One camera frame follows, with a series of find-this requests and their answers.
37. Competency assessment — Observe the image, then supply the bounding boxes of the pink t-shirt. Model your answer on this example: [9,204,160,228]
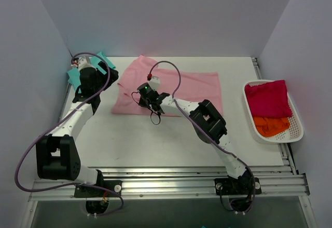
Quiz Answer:
[111,56,223,115]

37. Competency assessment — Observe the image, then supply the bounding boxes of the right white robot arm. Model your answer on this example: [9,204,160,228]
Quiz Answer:
[137,83,253,193]

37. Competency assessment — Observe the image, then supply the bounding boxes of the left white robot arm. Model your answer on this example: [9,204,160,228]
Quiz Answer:
[36,67,119,196]

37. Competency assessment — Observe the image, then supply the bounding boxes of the teal folded t-shirt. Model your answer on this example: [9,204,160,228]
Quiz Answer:
[67,52,116,90]

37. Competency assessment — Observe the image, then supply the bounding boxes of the magenta t-shirt in basket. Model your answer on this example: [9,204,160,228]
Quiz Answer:
[244,80,293,118]

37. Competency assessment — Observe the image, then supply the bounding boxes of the orange t-shirt in basket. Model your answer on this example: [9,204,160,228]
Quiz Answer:
[253,117,290,137]

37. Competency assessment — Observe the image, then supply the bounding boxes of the white plastic basket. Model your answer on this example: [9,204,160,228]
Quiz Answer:
[242,79,304,144]

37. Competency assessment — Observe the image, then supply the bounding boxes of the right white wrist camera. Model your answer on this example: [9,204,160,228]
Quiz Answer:
[147,74,161,91]

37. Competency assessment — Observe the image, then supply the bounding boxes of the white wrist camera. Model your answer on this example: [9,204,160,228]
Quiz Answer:
[147,74,161,91]
[71,57,93,71]

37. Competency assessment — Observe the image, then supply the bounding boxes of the black loose cable loop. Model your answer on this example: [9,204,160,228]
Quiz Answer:
[131,90,163,126]

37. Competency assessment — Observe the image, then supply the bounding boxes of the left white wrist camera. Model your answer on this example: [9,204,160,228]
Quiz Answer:
[71,57,93,71]

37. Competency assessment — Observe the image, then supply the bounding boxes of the aluminium rail frame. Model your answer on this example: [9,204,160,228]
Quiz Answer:
[28,165,311,202]

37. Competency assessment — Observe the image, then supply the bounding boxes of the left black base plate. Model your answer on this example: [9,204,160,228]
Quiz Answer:
[74,180,122,198]

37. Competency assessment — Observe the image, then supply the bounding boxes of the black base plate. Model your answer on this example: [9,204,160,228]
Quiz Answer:
[214,178,252,196]
[74,180,122,198]

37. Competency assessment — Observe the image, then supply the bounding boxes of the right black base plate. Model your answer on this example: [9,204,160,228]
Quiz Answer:
[214,178,252,196]

